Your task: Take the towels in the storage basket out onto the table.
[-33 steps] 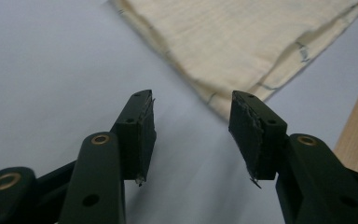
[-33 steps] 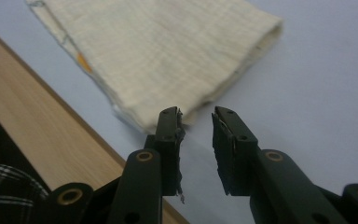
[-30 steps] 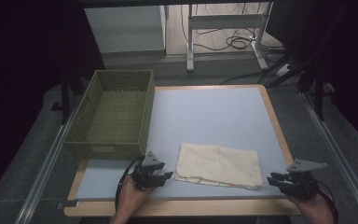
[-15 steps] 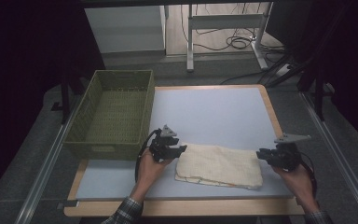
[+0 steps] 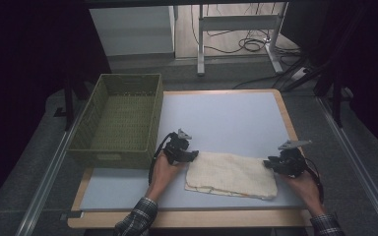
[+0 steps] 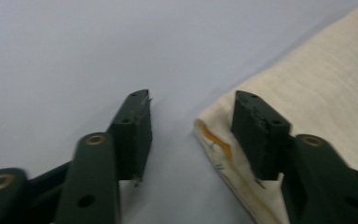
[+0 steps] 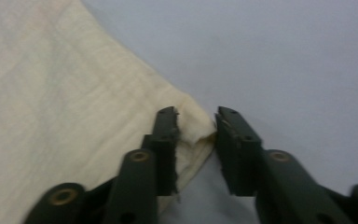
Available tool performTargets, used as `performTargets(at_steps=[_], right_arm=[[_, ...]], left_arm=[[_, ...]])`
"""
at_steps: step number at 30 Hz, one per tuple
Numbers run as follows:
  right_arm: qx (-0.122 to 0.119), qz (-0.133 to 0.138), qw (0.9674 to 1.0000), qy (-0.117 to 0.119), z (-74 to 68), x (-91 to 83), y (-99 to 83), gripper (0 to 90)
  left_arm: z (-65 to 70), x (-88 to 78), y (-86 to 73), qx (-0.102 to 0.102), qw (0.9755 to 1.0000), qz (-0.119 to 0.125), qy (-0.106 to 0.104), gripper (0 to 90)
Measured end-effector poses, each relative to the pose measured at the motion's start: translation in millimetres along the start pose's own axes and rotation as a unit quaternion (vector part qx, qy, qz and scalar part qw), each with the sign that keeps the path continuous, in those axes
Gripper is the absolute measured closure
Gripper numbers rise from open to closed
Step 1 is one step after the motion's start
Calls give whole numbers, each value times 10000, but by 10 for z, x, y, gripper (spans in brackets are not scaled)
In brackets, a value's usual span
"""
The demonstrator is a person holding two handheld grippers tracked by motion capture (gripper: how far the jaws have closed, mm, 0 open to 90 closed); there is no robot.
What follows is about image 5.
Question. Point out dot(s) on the aluminium floor rail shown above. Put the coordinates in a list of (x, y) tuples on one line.
[(357, 164), (46, 187)]

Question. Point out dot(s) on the black metal stand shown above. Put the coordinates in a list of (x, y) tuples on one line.
[(68, 105), (336, 98)]

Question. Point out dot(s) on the white cabinet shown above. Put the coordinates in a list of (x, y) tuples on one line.
[(134, 29)]

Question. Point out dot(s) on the white power strip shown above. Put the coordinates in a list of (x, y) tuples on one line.
[(299, 73)]

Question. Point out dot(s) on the dark curtain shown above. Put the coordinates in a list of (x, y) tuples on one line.
[(367, 49)]

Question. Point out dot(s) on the person's left hand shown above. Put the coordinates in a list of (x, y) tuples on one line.
[(162, 178)]

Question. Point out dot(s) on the cream cloth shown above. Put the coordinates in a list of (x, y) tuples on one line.
[(233, 175)]

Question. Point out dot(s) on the light blue table mat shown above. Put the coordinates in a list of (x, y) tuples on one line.
[(223, 121)]

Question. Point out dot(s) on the person's right hand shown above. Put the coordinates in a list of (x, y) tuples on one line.
[(308, 191)]

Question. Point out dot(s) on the green woven basket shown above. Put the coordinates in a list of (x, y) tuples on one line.
[(124, 155)]

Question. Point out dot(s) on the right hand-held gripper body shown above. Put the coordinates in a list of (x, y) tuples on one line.
[(293, 162)]

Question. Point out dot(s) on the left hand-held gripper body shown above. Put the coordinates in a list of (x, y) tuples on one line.
[(175, 147)]

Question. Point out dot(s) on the white metal desk frame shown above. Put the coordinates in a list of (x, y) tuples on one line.
[(236, 22)]

